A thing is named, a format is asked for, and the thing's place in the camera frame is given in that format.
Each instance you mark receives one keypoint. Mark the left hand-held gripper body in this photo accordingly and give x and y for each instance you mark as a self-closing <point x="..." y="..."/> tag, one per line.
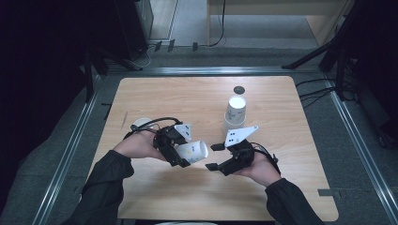
<point x="167" y="142"/>

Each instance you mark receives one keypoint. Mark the black computer tower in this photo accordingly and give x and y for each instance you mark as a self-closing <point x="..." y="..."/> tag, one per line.
<point x="133" y="28"/>

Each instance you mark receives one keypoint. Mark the person's right hand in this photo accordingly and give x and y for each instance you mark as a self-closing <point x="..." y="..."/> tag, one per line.
<point x="261" y="170"/>

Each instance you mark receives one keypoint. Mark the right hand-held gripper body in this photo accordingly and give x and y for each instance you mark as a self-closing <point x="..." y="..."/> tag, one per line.
<point x="239" y="153"/>

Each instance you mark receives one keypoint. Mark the metal floor rail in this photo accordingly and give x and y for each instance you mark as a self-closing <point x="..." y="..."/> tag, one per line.
<point x="359" y="143"/>
<point x="67" y="150"/>
<point x="212" y="70"/>

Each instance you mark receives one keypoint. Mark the person's left hand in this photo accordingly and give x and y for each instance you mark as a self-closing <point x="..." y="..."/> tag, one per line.
<point x="137" y="145"/>

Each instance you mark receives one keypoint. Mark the light wooden furniture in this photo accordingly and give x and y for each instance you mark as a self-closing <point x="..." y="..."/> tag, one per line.
<point x="322" y="25"/>

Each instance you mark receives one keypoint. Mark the black metal stand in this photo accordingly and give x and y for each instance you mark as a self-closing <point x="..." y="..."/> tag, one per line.
<point x="90" y="72"/>

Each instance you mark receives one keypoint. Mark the black tripod stand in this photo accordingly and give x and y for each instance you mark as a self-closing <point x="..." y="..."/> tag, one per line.
<point x="338" y="40"/>

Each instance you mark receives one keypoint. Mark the dark round table grommet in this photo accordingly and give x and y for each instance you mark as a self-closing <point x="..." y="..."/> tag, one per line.
<point x="239" y="90"/>

